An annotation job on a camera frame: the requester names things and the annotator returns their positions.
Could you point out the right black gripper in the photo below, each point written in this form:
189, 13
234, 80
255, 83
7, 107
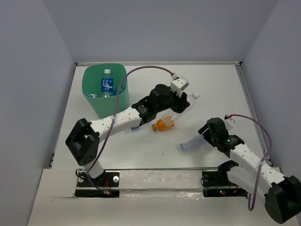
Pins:
206, 134

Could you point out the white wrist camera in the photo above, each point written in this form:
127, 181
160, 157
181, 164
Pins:
178, 85
229, 122

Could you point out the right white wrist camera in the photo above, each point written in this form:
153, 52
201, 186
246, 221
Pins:
229, 122

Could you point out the metal right frame rail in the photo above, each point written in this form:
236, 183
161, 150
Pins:
262, 133

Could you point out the blue label bottle white cap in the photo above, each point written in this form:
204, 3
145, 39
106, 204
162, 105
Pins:
107, 84

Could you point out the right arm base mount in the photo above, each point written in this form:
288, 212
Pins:
216, 183

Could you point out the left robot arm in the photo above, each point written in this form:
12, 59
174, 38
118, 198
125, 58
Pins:
85, 137

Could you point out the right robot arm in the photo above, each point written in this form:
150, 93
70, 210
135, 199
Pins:
280, 194

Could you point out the green plastic bin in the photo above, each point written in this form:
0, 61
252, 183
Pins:
91, 84

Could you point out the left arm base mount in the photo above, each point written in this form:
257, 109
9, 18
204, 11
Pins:
104, 186

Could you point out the long clear crushed bottle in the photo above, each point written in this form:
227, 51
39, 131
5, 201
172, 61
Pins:
186, 104

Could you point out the metal back frame rail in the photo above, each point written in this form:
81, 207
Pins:
142, 63

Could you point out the blue cap crushed bottle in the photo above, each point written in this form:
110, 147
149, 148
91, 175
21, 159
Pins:
192, 144

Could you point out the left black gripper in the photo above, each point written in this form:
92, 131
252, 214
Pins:
181, 102

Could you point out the metal frame rail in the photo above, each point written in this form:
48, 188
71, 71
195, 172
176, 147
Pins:
142, 63
262, 133

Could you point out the orange juice bottle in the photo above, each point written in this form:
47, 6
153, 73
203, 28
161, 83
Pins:
161, 126

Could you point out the metal front rail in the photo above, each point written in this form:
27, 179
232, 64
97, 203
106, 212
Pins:
193, 168

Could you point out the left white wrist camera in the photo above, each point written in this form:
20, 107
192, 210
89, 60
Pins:
178, 85

